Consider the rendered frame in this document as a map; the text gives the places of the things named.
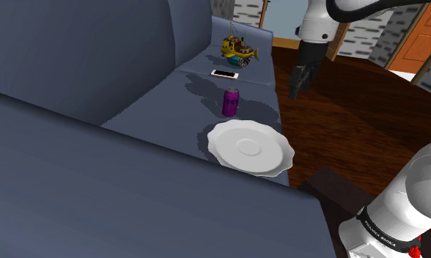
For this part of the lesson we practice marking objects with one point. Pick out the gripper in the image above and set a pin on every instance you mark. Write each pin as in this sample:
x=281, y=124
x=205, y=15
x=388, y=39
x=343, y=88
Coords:
x=309, y=55

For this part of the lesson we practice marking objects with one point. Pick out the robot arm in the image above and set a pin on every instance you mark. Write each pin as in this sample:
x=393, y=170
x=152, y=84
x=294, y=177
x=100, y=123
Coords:
x=397, y=200

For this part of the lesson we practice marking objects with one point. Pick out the purple drink can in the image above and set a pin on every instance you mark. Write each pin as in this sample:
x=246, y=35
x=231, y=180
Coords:
x=231, y=102

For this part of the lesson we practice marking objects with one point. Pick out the yellow toy boat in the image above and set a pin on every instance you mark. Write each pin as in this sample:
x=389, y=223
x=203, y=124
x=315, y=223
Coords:
x=238, y=50

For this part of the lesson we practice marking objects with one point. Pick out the white smartphone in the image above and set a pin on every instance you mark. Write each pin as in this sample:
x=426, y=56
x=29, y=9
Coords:
x=224, y=74

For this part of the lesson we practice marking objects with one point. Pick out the white scalloped plate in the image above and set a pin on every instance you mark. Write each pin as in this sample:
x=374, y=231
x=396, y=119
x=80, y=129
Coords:
x=250, y=147

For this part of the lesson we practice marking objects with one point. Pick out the orange wooden door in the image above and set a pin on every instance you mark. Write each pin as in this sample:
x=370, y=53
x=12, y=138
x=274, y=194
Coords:
x=417, y=39

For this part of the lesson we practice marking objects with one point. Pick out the blue-grey sofa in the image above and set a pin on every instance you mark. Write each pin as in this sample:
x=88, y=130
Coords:
x=94, y=143

